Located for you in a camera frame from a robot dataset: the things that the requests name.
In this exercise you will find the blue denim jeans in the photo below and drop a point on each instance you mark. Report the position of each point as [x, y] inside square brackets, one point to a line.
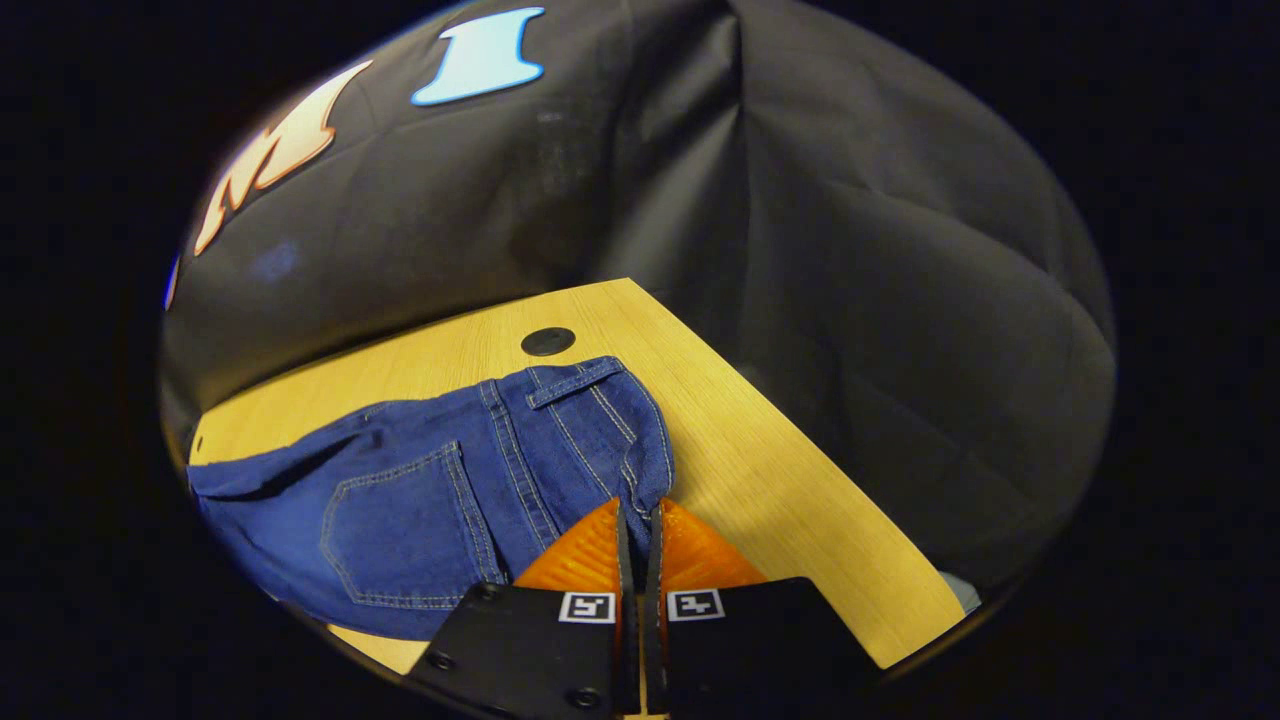
[420, 500]

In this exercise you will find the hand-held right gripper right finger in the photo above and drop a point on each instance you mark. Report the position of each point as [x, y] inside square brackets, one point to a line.
[760, 640]

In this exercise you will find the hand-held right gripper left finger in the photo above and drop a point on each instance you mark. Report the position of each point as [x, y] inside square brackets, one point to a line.
[540, 650]

